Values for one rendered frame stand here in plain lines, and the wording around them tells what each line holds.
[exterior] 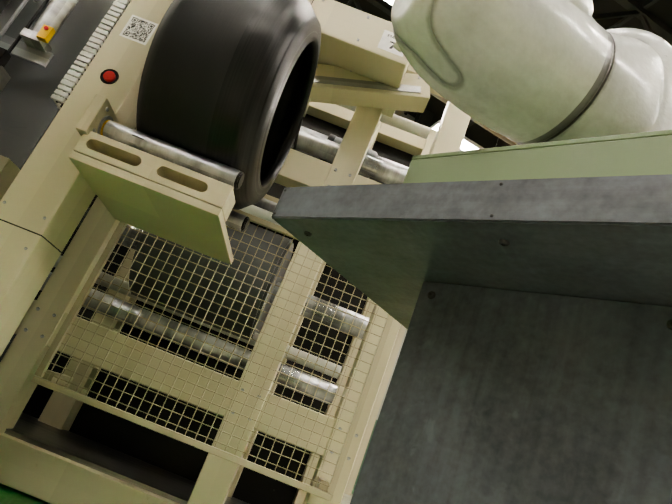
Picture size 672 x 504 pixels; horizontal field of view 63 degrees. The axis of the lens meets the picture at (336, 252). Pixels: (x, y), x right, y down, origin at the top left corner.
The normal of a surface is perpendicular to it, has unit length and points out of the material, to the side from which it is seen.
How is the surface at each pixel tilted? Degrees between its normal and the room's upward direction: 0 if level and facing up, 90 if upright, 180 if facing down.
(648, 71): 86
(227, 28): 95
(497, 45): 140
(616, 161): 90
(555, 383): 90
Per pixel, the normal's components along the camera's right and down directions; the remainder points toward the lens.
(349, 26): 0.11, -0.32
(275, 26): 0.38, -0.29
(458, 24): -0.29, 0.44
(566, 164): -0.55, -0.48
